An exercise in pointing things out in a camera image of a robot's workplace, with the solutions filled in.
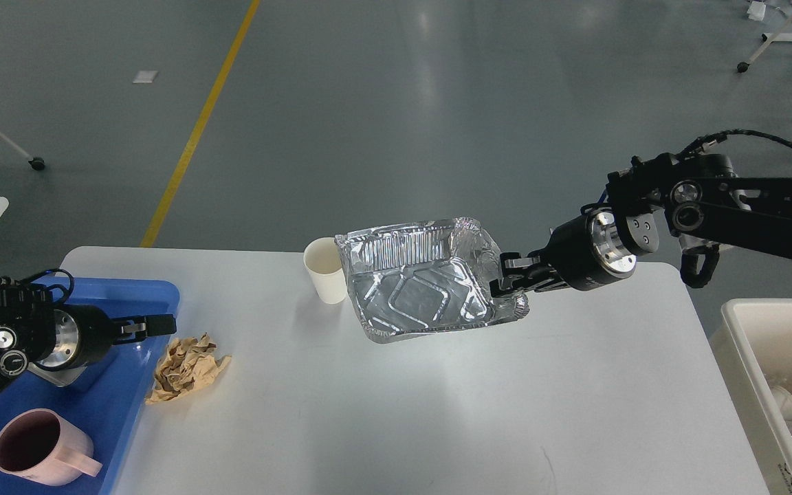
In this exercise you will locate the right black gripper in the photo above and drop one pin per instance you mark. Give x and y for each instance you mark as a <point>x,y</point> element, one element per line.
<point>585,253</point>

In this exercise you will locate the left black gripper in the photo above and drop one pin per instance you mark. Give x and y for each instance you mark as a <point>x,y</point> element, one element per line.
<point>83,335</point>

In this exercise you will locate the brown paper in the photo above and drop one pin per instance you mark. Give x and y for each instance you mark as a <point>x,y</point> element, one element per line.
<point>187,365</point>

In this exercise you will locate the aluminium foil tray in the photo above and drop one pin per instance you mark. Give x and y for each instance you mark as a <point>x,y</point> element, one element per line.
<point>424,278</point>

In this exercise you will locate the pink mug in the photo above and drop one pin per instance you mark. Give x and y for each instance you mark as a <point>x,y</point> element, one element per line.
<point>41,446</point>

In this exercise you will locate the white paper cup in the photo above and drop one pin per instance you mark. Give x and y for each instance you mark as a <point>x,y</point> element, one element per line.
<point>323,265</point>

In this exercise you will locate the small stainless steel tray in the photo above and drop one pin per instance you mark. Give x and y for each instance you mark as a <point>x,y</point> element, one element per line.
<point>59,375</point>

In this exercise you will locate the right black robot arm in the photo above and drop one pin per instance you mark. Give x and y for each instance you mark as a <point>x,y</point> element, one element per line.
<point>704,203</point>

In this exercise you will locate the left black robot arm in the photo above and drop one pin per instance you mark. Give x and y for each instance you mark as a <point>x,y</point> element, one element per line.
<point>27,313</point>

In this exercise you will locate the white rolling chair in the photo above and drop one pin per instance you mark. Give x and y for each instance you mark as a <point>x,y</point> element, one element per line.
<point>37,163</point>

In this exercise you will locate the white bin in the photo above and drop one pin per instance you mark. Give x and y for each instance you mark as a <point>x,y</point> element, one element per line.
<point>753,349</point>

